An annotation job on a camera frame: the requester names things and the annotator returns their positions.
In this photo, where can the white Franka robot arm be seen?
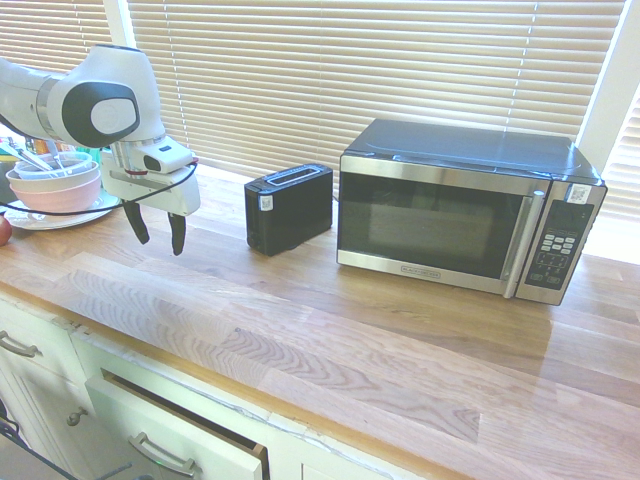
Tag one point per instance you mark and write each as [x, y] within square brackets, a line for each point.
[100, 90]

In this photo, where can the white open drawer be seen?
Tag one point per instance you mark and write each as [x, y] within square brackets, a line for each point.
[175, 435]

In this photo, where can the stainless steel black microwave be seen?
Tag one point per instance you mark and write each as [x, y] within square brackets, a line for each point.
[470, 210]

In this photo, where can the white window frame post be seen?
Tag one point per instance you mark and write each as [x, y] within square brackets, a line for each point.
[607, 90]

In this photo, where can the light blue bowl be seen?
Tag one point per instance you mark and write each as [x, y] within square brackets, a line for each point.
[70, 175]

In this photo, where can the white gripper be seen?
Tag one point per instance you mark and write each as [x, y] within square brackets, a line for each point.
[165, 192]

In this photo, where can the white cabinet drawer front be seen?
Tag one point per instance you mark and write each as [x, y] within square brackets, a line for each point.
[30, 340]

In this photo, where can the red apple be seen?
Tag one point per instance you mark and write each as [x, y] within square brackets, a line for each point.
[3, 231]

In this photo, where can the white plate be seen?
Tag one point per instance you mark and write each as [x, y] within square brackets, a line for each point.
[55, 216]

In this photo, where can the silver round cabinet knob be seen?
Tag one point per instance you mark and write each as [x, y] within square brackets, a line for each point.
[76, 416]

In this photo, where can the beige window blind narrow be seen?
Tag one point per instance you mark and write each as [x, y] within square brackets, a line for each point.
[50, 35]

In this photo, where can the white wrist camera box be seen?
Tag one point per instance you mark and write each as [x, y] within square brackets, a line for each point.
[167, 160]

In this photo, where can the pink bowl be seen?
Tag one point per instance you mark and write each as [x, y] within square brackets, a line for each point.
[57, 192]

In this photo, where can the black two-slot toaster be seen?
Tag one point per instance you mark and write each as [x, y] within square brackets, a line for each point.
[289, 210]

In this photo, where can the beige window blind wide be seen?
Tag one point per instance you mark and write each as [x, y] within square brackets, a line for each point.
[370, 75]

